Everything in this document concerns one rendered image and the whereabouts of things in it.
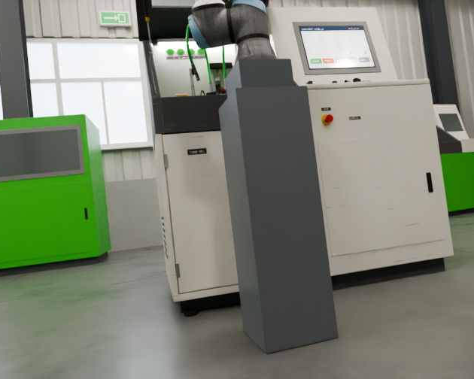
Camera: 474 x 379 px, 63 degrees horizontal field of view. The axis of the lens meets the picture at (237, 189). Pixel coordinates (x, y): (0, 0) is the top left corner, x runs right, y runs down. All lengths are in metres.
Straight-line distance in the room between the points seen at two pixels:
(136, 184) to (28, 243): 1.90
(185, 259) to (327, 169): 0.77
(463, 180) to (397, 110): 3.79
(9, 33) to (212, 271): 4.97
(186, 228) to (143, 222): 4.15
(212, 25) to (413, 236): 1.36
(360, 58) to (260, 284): 1.61
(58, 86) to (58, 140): 1.78
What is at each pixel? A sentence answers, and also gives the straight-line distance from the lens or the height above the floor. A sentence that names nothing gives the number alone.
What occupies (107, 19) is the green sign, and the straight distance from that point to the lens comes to 6.47.
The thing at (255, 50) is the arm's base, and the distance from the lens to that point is 1.33.
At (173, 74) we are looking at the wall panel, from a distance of 2.36.
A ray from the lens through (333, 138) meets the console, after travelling 1.90.
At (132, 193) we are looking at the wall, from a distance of 5.82.
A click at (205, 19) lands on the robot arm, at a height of 1.07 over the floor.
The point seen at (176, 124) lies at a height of 0.83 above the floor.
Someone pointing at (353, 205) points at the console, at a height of 0.38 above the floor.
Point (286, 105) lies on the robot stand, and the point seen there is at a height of 0.74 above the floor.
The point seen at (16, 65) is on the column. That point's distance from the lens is 5.95.
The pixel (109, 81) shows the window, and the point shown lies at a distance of 6.16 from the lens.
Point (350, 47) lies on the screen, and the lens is 2.44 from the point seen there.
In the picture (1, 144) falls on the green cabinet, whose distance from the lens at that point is 4.70.
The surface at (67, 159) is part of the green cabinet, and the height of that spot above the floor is 1.14.
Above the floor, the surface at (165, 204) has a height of 0.48.
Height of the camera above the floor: 0.44
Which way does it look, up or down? 2 degrees up
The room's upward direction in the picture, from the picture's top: 7 degrees counter-clockwise
